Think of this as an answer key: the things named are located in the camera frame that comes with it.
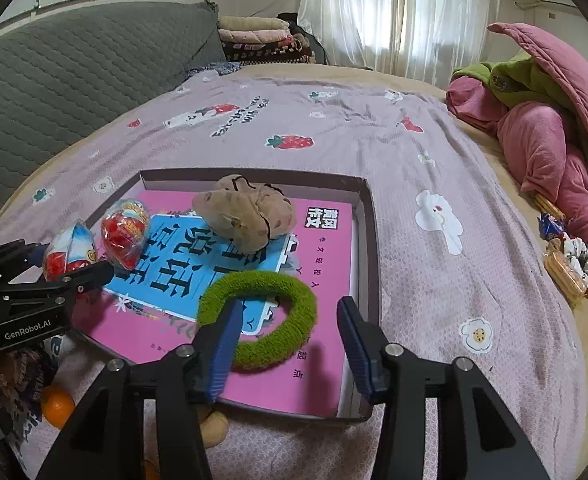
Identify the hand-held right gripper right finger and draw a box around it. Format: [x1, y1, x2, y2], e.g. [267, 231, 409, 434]
[336, 296, 552, 480]

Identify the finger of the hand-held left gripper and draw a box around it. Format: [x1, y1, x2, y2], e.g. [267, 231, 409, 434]
[0, 260, 115, 306]
[0, 240, 50, 286]

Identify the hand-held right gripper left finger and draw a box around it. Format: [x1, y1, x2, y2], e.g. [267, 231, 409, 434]
[34, 299, 245, 480]

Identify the plastic-wrapped toy egg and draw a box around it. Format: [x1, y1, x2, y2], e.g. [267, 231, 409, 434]
[100, 199, 151, 272]
[41, 219, 99, 283]

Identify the green fuzzy hair scrunchie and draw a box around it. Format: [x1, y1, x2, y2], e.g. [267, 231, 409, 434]
[196, 272, 319, 372]

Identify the brown walnut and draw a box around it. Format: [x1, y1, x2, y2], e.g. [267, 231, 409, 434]
[197, 402, 230, 447]

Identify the shallow grey cardboard box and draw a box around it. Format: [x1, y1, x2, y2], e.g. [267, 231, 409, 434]
[71, 169, 379, 421]

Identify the beige sheer hair scrunchie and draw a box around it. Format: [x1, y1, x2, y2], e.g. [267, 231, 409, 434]
[192, 174, 295, 250]

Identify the pink and blue book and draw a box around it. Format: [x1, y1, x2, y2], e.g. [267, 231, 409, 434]
[74, 189, 360, 418]

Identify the grey quilted headboard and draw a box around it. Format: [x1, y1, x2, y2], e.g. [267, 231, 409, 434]
[0, 0, 227, 246]

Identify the blue candy wrapper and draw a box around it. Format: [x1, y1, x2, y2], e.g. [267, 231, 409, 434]
[540, 212, 567, 241]

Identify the blue floral cloth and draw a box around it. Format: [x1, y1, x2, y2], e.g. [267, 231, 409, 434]
[184, 61, 242, 80]

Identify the white patterned hair scrunchie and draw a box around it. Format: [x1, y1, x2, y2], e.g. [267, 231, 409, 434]
[561, 237, 588, 288]

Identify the pink quilt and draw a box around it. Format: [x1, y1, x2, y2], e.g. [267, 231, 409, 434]
[446, 75, 588, 281]

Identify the dark checkered folded blanket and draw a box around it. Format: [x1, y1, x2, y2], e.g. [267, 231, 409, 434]
[222, 39, 315, 66]

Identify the pink folded blanket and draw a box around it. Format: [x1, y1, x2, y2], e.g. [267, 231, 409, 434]
[219, 29, 291, 45]

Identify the cream folded blanket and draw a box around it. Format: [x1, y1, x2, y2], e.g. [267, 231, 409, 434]
[217, 15, 285, 32]

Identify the green blanket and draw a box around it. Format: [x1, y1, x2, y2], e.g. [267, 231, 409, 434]
[451, 50, 588, 176]

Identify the black cloth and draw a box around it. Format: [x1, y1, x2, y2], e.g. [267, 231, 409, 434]
[276, 12, 325, 63]

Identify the white sheer curtain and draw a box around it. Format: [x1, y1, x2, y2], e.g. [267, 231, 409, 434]
[298, 0, 500, 86]

